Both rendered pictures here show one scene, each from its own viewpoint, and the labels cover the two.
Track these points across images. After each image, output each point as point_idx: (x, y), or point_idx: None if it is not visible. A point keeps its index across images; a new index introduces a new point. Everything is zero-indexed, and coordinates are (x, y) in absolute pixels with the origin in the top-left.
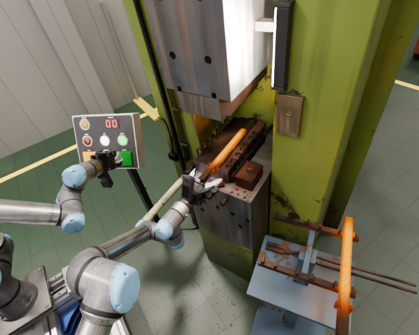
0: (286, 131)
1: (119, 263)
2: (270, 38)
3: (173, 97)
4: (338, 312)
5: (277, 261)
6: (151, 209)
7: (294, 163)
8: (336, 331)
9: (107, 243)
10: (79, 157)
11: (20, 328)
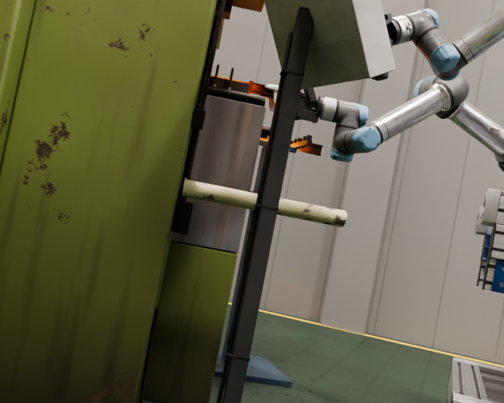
0: (220, 41)
1: (424, 80)
2: None
3: None
4: (305, 150)
5: (303, 136)
6: (299, 201)
7: None
8: (317, 153)
9: (423, 93)
10: (389, 41)
11: None
